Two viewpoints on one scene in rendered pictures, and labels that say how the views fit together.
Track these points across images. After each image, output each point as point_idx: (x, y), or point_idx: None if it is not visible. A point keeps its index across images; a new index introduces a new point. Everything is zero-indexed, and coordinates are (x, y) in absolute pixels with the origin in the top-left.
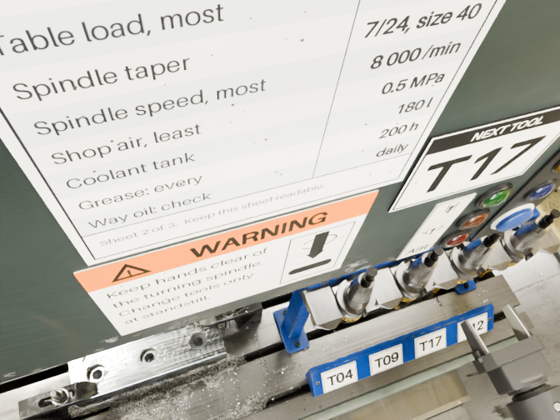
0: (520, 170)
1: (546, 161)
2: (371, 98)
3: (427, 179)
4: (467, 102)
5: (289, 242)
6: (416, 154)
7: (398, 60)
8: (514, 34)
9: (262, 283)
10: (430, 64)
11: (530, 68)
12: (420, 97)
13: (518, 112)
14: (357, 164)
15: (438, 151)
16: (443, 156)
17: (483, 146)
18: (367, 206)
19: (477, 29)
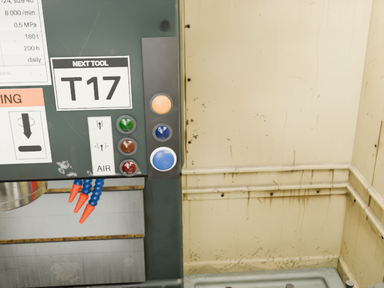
0: (127, 103)
1: (143, 103)
2: (11, 28)
3: (65, 88)
4: (56, 42)
5: (8, 113)
6: (48, 67)
7: (14, 14)
8: (55, 12)
9: (5, 152)
10: (27, 18)
11: (75, 30)
12: (31, 32)
13: (90, 55)
14: (22, 64)
15: (59, 67)
16: (64, 72)
17: (83, 72)
18: (40, 99)
19: (36, 7)
